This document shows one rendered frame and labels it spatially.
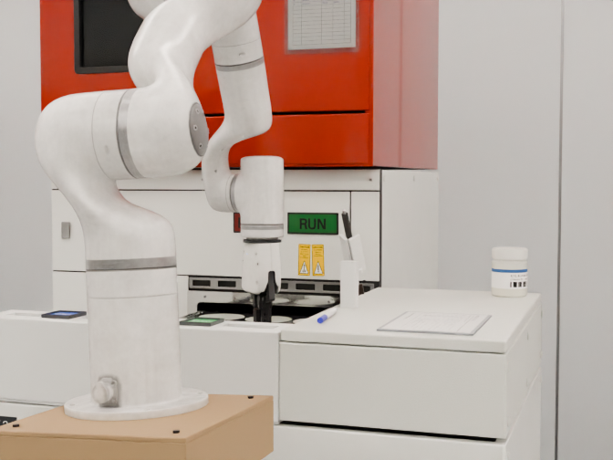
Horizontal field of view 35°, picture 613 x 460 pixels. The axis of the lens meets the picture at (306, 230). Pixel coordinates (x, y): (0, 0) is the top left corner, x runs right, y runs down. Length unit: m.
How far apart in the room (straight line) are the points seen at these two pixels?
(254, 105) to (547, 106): 1.90
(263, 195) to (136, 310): 0.63
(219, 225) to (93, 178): 0.93
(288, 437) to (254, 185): 0.53
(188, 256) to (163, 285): 0.97
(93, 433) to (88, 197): 0.31
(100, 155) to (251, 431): 0.41
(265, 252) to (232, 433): 0.66
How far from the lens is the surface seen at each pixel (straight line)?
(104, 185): 1.31
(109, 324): 1.26
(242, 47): 1.74
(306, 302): 2.13
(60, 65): 2.35
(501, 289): 1.94
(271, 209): 1.83
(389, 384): 1.46
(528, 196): 3.52
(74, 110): 1.29
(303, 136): 2.07
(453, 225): 3.55
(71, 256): 2.38
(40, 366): 1.70
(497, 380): 1.43
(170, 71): 1.31
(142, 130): 1.24
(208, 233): 2.21
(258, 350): 1.51
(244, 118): 1.78
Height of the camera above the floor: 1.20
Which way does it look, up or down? 3 degrees down
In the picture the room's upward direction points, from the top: straight up
